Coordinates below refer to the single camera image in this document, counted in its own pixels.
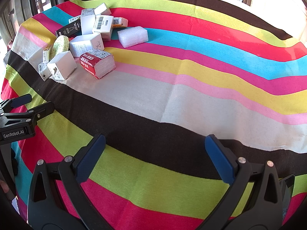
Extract small white printed box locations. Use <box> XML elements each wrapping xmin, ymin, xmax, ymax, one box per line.
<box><xmin>38</xmin><ymin>63</ymin><xmax>51</xmax><ymax>81</ymax></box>

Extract white cube box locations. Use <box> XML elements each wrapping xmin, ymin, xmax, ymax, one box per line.
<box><xmin>47</xmin><ymin>51</ymin><xmax>77</xmax><ymax>81</ymax></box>

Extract green round sponge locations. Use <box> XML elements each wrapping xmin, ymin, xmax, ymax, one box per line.
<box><xmin>50</xmin><ymin>35</ymin><xmax>69</xmax><ymax>60</ymax></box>

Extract red white tissue pack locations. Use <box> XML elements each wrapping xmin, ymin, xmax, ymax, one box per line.
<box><xmin>79</xmin><ymin>49</ymin><xmax>116</xmax><ymax>79</ymax></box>

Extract long white box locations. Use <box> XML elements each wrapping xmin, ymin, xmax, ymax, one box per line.
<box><xmin>69</xmin><ymin>33</ymin><xmax>105</xmax><ymax>57</ymax></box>

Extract black shaver box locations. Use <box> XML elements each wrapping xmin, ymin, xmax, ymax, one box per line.
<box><xmin>56</xmin><ymin>19</ymin><xmax>81</xmax><ymax>37</ymax></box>

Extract tall white box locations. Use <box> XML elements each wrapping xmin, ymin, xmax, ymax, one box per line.
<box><xmin>80</xmin><ymin>8</ymin><xmax>96</xmax><ymax>35</ymax></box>

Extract white barcode label box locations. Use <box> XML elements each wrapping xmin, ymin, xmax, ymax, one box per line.
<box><xmin>92</xmin><ymin>15</ymin><xmax>114</xmax><ymax>41</ymax></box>

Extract small white square box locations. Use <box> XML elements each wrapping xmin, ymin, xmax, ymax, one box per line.
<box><xmin>94</xmin><ymin>3</ymin><xmax>111</xmax><ymax>16</ymax></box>

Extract white foam block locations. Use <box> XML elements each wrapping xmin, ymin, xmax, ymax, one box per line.
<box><xmin>118</xmin><ymin>26</ymin><xmax>149</xmax><ymax>48</ymax></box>

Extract orange white small box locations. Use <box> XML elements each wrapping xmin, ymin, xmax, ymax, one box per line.
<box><xmin>113</xmin><ymin>17</ymin><xmax>129</xmax><ymax>28</ymax></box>

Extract yellow white small box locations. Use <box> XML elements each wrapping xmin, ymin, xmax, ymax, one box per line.
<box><xmin>42</xmin><ymin>46</ymin><xmax>52</xmax><ymax>63</ymax></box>

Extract teal white medicine box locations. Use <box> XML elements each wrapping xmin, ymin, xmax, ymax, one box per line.
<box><xmin>68</xmin><ymin>15</ymin><xmax>81</xmax><ymax>23</ymax></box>

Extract striped colourful bed cloth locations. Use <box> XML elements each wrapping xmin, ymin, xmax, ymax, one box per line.
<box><xmin>1</xmin><ymin>0</ymin><xmax>306</xmax><ymax>229</ymax></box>

